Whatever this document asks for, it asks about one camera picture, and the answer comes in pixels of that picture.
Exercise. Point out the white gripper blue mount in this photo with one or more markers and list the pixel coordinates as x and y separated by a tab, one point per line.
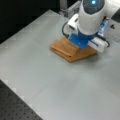
95	41

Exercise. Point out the orange-brown terry towel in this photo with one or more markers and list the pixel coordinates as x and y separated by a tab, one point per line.
70	52

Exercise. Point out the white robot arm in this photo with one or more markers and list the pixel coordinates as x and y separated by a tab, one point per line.
86	25

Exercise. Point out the black perforated breadboard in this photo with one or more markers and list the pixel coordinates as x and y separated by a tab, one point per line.
12	107

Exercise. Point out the aluminium frame rail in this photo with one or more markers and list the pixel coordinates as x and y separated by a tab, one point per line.
69	7

